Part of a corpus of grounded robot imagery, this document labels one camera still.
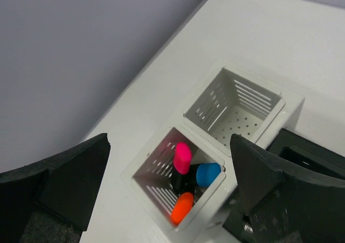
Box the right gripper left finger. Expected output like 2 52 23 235
1 133 111 242

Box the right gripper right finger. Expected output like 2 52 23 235
224 135 344 242

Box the blue highlighter marker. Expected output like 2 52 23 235
187 163 222 188

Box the orange highlighter marker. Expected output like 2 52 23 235
170 192 194 226

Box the pink highlighter marker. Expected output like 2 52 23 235
171 142 192 193

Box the black slotted container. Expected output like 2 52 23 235
266 129 344 179

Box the white slotted container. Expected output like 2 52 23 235
122 59 304 242

